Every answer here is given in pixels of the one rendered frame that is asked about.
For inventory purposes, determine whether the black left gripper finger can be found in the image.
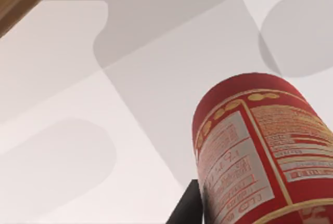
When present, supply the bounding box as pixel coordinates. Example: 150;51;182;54
165;179;204;224

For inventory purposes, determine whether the red and white can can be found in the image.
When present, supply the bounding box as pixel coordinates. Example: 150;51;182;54
191;72;333;224

